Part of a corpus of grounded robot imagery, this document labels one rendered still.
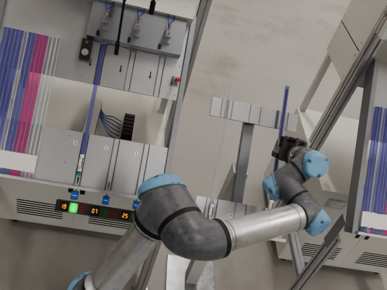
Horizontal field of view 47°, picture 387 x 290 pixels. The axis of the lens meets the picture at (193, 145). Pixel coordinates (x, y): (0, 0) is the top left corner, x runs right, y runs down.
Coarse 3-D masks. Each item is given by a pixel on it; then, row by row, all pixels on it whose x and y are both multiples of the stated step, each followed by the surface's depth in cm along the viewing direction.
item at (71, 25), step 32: (32, 0) 158; (64, 0) 160; (0, 32) 155; (32, 32) 157; (64, 32) 159; (64, 64) 158; (96, 64) 160; (128, 64) 162; (160, 64) 165; (160, 96) 164
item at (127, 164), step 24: (48, 144) 156; (72, 144) 157; (96, 144) 159; (120, 144) 160; (144, 144) 162; (48, 168) 155; (72, 168) 157; (96, 168) 158; (120, 168) 160; (144, 168) 161; (120, 192) 159
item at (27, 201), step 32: (64, 96) 208; (96, 96) 214; (128, 96) 220; (64, 128) 191; (96, 128) 197; (160, 128) 208; (0, 192) 203; (32, 192) 203; (64, 192) 203; (64, 224) 219; (96, 224) 219; (128, 224) 219
